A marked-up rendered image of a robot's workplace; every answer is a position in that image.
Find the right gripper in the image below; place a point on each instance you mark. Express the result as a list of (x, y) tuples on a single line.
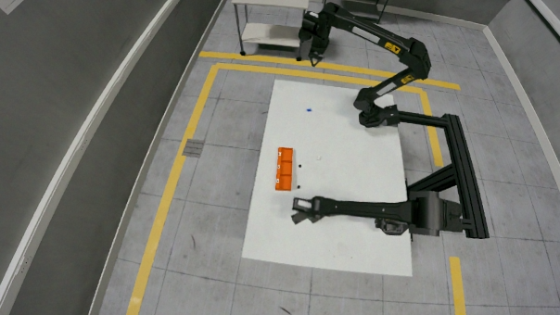
[(322, 47)]

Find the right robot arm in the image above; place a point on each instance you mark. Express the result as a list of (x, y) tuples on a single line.
[(417, 58)]

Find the orange rack of bins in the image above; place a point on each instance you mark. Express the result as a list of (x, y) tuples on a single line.
[(284, 169)]

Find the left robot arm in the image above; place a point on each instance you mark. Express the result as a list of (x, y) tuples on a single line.
[(425, 205)]

